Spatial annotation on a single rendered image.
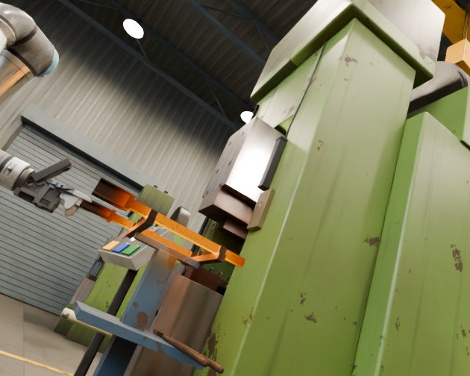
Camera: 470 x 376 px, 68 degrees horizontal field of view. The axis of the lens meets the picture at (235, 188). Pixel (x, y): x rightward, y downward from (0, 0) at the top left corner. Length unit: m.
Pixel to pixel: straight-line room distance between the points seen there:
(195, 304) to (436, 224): 1.01
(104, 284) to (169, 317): 5.05
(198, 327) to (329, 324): 0.46
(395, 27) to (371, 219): 1.02
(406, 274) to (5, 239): 8.72
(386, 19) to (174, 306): 1.64
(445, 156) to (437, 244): 0.42
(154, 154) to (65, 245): 3.38
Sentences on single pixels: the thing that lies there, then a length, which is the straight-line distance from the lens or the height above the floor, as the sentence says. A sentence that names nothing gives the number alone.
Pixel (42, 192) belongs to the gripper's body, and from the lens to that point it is 1.13.
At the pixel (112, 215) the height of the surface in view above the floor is 0.96.
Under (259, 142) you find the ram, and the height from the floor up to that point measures 1.64.
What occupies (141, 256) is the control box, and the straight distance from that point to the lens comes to 1.90.
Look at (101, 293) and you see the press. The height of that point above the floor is 0.78.
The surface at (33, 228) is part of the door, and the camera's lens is 9.39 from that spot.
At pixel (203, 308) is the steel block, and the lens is 1.35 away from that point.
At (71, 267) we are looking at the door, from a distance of 9.41.
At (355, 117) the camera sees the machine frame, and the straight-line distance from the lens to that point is 1.60.
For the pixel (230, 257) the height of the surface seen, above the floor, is 0.96.
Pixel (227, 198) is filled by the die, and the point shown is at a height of 1.33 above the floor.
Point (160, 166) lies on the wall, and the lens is 10.26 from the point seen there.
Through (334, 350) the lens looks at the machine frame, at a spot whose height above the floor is 0.88.
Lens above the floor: 0.74
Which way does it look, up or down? 24 degrees up
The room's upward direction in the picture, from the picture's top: 23 degrees clockwise
